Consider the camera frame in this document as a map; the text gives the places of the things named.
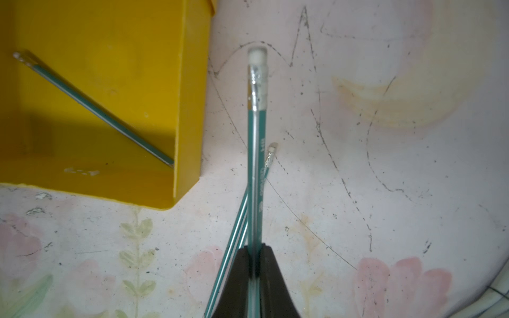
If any grey green pencil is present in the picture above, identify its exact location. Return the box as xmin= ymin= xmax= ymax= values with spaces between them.
xmin=247 ymin=46 xmax=268 ymax=317
xmin=13 ymin=51 xmax=174 ymax=168

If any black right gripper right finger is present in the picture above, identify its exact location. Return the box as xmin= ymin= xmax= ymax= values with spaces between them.
xmin=259 ymin=245 xmax=300 ymax=318

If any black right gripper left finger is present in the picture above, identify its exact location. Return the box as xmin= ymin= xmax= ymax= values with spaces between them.
xmin=212 ymin=246 xmax=250 ymax=318

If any yellow bottom drawer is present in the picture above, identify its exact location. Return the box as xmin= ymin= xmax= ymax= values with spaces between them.
xmin=1 ymin=1 xmax=218 ymax=210

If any green striped pencil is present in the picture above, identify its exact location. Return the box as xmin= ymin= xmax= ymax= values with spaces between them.
xmin=203 ymin=142 xmax=279 ymax=318

